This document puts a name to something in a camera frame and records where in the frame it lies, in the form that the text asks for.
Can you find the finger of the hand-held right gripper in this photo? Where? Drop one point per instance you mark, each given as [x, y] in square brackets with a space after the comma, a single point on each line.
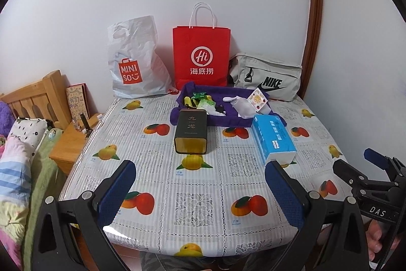
[377, 158]
[349, 172]

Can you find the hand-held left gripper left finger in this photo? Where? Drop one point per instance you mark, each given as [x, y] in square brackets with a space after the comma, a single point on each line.
[117, 191]

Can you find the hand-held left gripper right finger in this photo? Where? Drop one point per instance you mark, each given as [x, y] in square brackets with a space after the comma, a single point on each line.
[282, 191]

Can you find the purple fabric tray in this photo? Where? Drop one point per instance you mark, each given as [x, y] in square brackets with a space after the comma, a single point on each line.
[236, 121]

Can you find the green tissue pack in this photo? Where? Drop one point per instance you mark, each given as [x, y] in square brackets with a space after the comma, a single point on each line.
[206, 106]

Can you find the person's right hand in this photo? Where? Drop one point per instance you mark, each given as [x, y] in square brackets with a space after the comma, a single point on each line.
[376, 239]

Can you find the blue tissue pack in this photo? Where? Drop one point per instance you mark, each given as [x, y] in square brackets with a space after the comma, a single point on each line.
[272, 137]

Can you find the wooden nightstand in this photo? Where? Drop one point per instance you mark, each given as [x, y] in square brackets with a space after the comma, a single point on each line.
[69, 150]

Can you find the dark item on nightstand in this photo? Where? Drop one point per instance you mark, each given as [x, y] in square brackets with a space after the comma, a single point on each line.
[85, 125]

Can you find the fruit print tablecloth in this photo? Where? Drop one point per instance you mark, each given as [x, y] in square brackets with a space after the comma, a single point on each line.
[203, 194]

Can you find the white gloves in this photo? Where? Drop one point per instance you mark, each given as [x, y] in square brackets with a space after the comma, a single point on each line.
[239, 106]

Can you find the dark green tin box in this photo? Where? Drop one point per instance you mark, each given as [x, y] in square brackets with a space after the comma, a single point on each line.
[192, 131]

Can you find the fruit print small pack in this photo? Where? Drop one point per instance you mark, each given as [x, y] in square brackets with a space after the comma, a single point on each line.
[257, 98]

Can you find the decorated brown book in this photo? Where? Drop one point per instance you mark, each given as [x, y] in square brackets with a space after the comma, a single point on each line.
[77, 102]

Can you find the pastel striped quilt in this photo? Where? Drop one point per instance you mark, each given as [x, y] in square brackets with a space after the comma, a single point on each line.
[19, 188]

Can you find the polka dot pillow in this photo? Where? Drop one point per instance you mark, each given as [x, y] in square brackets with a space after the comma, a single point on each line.
[27, 131]

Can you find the grey waist bag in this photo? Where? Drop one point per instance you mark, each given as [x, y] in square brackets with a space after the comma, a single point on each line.
[269, 74]

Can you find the small yellow wrapper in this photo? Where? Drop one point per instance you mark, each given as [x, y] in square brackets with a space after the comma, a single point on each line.
[209, 97]

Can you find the green plastic packet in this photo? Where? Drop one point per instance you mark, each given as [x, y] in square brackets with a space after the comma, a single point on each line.
[198, 95]

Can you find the wooden bed headboard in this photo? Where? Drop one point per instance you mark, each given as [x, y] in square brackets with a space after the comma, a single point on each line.
[35, 96]

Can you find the white plastic shopping bag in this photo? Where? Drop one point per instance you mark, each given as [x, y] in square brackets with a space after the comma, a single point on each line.
[136, 61]

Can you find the purple plush toy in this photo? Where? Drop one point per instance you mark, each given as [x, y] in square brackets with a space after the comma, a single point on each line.
[5, 118]

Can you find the red paper bag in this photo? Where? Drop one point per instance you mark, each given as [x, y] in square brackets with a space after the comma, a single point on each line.
[201, 55]

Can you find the wooden door frame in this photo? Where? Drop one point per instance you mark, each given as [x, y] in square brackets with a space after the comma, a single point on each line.
[312, 20]

